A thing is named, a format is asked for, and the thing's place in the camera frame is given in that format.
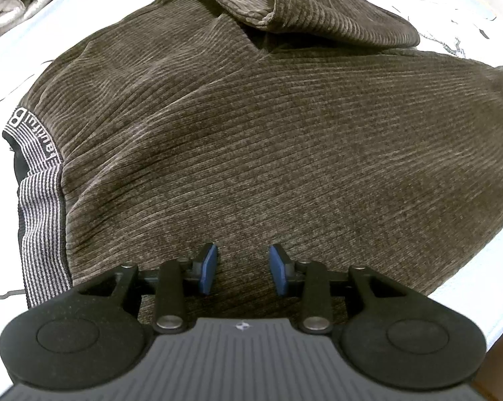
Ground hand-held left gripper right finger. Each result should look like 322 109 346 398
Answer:
267 243 420 336

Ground thin black cable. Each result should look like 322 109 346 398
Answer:
0 288 28 304

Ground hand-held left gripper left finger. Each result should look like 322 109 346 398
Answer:
74 243 219 336

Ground brown corduroy pants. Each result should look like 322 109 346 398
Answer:
1 0 503 322

